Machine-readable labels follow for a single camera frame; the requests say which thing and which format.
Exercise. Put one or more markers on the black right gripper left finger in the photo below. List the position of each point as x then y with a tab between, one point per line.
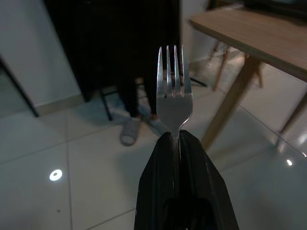
156	182

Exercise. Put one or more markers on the light wooden table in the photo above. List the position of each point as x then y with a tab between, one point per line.
254	38

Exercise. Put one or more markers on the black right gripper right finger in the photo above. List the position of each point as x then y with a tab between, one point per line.
204	182

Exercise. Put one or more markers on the wooden chair legs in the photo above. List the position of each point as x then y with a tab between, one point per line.
224	64

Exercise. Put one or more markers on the grey slipper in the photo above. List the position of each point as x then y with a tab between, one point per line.
157	124
129	133

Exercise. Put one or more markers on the person in black trousers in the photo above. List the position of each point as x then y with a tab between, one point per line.
134	95

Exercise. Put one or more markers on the black metal frame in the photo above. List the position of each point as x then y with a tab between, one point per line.
18	86

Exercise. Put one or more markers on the silver metal fork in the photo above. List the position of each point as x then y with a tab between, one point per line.
173	110

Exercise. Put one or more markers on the black cabinet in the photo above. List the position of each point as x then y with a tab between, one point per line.
108	45

